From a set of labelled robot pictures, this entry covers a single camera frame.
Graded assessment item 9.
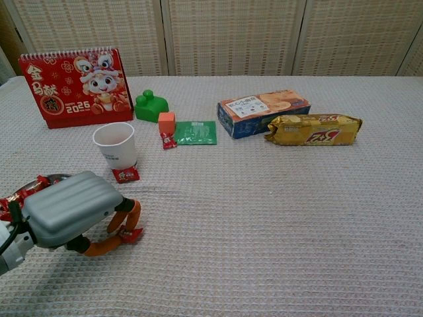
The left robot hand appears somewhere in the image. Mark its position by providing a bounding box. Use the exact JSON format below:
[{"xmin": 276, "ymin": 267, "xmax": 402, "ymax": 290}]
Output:
[{"xmin": 21, "ymin": 170, "xmax": 143, "ymax": 258}]

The white paper cup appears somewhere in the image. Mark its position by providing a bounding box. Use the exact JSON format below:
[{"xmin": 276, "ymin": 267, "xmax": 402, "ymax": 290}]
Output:
[{"xmin": 92, "ymin": 122, "xmax": 138, "ymax": 172}]

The round metal plate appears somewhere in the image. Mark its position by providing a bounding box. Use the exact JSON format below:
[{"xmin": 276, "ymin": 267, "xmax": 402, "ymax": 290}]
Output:
[{"xmin": 13, "ymin": 173, "xmax": 74, "ymax": 199}]

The red desk calendar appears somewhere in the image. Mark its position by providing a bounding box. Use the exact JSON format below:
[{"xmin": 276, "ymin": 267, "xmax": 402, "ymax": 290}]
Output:
[{"xmin": 18, "ymin": 48, "xmax": 135, "ymax": 129}]

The green toy block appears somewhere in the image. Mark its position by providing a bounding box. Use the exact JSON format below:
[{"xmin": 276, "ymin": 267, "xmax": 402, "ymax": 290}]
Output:
[{"xmin": 134, "ymin": 89, "xmax": 170, "ymax": 124}]

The orange cube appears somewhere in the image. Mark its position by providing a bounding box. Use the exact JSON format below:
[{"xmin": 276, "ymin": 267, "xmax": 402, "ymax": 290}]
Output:
[{"xmin": 158, "ymin": 112, "xmax": 176, "ymax": 135}]

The green foil sachet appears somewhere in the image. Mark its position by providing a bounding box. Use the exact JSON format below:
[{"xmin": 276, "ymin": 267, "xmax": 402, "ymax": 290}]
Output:
[{"xmin": 173, "ymin": 120, "xmax": 218, "ymax": 146}]

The woven bamboo screen panel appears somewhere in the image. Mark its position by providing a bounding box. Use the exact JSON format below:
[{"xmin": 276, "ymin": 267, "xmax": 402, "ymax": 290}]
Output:
[
  {"xmin": 292, "ymin": 0, "xmax": 423, "ymax": 77},
  {"xmin": 161, "ymin": 0, "xmax": 307, "ymax": 77},
  {"xmin": 6, "ymin": 0, "xmax": 169, "ymax": 77},
  {"xmin": 0, "ymin": 0, "xmax": 20, "ymax": 87},
  {"xmin": 396, "ymin": 26, "xmax": 423, "ymax": 77}
]

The white waffle tablecloth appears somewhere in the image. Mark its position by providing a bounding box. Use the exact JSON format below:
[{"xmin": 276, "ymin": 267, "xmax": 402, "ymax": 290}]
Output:
[{"xmin": 0, "ymin": 75, "xmax": 423, "ymax": 317}]

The orange blue biscuit box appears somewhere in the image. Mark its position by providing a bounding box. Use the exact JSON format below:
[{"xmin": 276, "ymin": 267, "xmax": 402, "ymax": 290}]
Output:
[{"xmin": 216, "ymin": 89, "xmax": 312, "ymax": 141}]

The golden biscuit packet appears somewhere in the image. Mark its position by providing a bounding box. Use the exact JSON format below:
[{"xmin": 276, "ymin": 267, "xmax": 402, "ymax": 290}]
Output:
[{"xmin": 264, "ymin": 114, "xmax": 364, "ymax": 147}]

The black left hand cable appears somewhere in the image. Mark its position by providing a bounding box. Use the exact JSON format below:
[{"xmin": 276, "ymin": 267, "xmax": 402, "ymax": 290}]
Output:
[{"xmin": 0, "ymin": 200, "xmax": 29, "ymax": 257}]

